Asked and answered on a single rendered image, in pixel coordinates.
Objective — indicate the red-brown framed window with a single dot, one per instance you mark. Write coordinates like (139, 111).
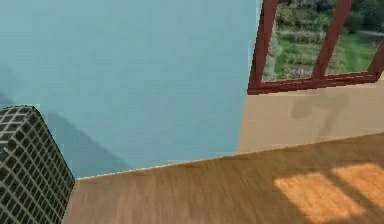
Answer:
(320, 79)

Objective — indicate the black white mesh bin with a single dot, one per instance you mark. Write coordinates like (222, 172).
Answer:
(30, 166)

